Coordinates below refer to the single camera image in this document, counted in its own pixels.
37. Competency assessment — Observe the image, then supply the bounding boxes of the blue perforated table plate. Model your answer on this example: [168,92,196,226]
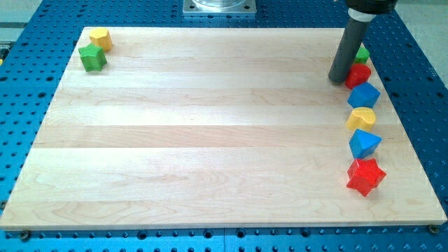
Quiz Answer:
[1,1,447,251]

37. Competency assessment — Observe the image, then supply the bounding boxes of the blue cube block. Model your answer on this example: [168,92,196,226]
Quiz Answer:
[347,82,380,109]

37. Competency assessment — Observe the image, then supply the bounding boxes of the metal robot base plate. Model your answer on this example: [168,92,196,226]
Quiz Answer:
[183,0,257,14]

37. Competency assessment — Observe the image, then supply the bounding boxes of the green star block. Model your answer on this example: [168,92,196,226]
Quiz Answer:
[78,43,107,72]

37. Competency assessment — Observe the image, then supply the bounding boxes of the red round block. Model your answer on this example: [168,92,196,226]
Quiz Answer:
[345,64,372,90]

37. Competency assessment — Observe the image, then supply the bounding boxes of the yellow hexagon block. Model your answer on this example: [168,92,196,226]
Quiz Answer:
[89,27,113,52]

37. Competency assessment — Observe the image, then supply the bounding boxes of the wooden board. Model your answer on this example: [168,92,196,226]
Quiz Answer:
[1,27,447,230]

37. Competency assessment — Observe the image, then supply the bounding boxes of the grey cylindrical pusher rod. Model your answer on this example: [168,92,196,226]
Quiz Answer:
[328,8,376,83]

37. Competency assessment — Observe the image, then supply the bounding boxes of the black robot arm end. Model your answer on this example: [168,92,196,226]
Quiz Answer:
[345,0,398,15]

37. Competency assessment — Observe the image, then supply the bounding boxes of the yellow heart block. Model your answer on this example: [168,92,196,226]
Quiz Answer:
[346,107,377,132]

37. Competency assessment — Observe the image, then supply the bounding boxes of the red star block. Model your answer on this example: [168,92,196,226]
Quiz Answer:
[346,158,386,197]

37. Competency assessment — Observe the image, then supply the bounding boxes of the green circle block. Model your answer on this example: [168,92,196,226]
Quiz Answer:
[353,46,370,64]

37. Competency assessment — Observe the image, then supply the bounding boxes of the blue triangle block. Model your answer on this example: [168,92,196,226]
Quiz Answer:
[349,129,382,159]

